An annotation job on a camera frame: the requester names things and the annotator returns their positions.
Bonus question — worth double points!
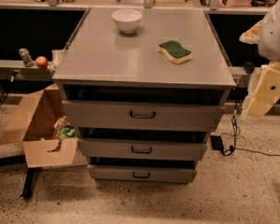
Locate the grey bottom drawer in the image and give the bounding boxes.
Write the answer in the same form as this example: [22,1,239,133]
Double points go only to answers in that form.
[88,164,197,183]

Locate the red apple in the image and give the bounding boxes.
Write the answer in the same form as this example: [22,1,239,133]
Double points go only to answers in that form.
[35,56,49,68]

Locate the small grey figurine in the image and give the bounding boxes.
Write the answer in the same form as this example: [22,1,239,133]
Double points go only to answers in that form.
[19,48,35,67]

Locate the black floor cable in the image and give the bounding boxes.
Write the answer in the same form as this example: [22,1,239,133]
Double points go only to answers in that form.
[219,100,280,160]

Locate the black power adapter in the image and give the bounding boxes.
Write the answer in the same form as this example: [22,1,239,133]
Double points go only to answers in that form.
[210,135,224,151]

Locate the black table leg foot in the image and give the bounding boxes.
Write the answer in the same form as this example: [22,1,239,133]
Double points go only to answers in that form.
[21,168,35,199]

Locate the grey drawer cabinet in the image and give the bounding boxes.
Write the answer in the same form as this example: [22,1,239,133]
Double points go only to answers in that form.
[53,7,235,170]

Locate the grey middle drawer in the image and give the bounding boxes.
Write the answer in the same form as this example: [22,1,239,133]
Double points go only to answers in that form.
[78,138,207,161]

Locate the white bowl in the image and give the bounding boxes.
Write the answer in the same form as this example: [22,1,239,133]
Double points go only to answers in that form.
[112,9,142,34]

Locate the grey top drawer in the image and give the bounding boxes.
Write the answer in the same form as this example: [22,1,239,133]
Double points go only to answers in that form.
[63,100,224,132]

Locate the cardboard box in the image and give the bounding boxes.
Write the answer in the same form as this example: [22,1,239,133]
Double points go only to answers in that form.
[0,84,87,168]

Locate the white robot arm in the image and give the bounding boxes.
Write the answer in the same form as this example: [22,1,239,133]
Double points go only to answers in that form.
[239,0,280,118]

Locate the colourful toys in box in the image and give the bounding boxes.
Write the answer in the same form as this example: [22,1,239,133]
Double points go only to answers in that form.
[53,116,76,140]

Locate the grey drawer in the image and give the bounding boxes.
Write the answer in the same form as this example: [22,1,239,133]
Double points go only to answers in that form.
[88,164,197,183]
[78,138,207,161]
[63,100,224,132]

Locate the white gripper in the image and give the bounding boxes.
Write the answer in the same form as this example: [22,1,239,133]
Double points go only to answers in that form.
[239,21,280,118]

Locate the green yellow sponge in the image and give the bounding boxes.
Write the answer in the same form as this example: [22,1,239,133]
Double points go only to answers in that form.
[158,40,192,64]

